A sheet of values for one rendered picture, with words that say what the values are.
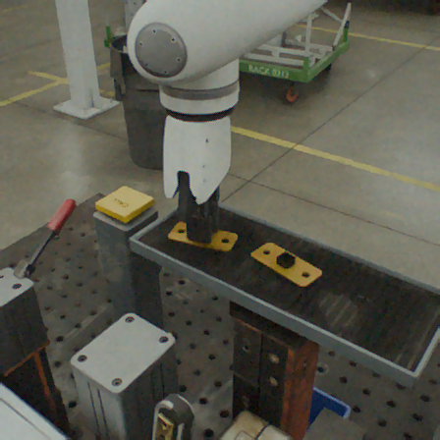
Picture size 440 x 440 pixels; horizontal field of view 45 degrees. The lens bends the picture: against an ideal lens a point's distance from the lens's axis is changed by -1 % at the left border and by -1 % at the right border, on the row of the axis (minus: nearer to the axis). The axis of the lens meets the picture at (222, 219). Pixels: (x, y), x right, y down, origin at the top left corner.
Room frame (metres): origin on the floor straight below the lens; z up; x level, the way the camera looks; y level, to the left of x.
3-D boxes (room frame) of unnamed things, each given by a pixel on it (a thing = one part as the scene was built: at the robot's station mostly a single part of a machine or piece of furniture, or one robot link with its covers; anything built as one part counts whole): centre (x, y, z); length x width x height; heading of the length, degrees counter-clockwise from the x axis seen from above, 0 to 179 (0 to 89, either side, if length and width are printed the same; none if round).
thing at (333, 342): (0.49, -0.07, 1.16); 0.37 x 0.14 x 0.02; 54
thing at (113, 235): (0.64, 0.14, 0.92); 0.08 x 0.08 x 0.44; 54
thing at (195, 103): (0.55, 0.02, 1.35); 0.09 x 0.08 x 0.03; 160
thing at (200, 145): (0.55, 0.02, 1.29); 0.10 x 0.07 x 0.11; 160
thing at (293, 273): (0.49, -0.08, 1.17); 0.08 x 0.04 x 0.01; 44
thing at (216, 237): (0.55, 0.02, 1.17); 0.08 x 0.04 x 0.01; 70
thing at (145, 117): (3.02, 0.39, 0.36); 0.54 x 0.50 x 0.73; 145
